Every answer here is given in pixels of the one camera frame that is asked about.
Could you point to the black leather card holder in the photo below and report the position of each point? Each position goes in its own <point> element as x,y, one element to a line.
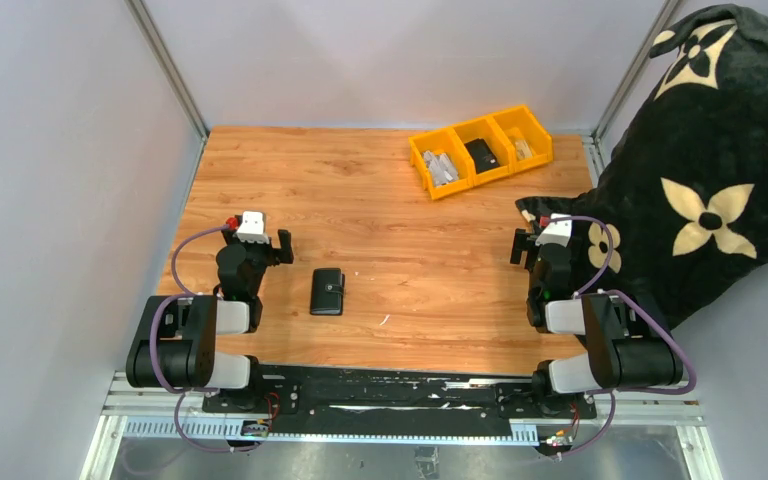
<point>327,293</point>

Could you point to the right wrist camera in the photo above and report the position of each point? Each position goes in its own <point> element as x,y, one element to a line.
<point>556,229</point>

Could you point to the gold cards in bin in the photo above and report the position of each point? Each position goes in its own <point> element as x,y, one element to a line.
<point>522,149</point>

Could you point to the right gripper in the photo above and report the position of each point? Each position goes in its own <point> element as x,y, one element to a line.
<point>525,241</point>

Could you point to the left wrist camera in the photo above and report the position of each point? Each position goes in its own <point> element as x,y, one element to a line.
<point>251,228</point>

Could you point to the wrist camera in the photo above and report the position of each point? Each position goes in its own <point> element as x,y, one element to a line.
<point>251,228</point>
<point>556,229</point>

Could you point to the black cards in bin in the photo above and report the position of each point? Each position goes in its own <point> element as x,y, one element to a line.
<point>483,157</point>

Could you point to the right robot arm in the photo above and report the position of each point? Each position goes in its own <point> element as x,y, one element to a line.
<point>627,349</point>

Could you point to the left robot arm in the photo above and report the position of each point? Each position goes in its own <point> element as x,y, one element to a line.
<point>174,347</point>

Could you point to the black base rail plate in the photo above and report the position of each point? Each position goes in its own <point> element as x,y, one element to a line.
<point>399,404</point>

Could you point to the yellow three-compartment bin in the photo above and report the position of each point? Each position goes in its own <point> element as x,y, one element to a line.
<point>499,130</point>

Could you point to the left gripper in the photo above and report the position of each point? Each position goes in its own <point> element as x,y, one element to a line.
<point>283,255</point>

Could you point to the black floral blanket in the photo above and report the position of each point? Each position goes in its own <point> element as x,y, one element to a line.
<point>681,211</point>

